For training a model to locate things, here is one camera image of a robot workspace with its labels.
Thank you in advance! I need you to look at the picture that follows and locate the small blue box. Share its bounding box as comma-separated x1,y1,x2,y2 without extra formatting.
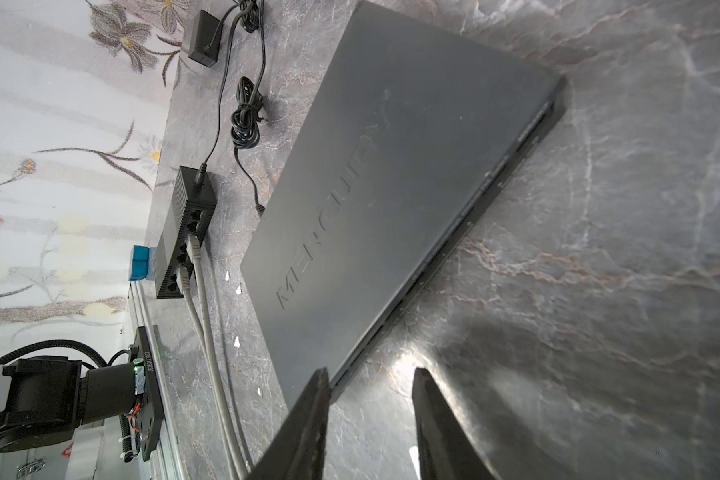
129,245,155,282

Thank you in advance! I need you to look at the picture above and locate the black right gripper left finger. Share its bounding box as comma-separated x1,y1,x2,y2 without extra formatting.
248,368,331,480

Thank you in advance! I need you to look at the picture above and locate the black power adapter with cable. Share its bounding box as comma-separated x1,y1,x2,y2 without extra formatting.
189,2,240,193

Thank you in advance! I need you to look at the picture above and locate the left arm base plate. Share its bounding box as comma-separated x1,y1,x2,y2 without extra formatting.
132,326,165,462

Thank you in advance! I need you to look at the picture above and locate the grey ethernet cable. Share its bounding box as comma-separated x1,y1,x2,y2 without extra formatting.
185,233,250,480
176,266,241,480

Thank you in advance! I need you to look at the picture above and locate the slim ribbed black switch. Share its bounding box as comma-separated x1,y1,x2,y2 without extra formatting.
154,166,217,299

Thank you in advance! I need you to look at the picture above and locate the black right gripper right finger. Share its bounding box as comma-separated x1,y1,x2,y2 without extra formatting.
412,368,495,480

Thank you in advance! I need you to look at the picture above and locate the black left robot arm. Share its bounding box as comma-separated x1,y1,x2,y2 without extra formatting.
0,339,147,463

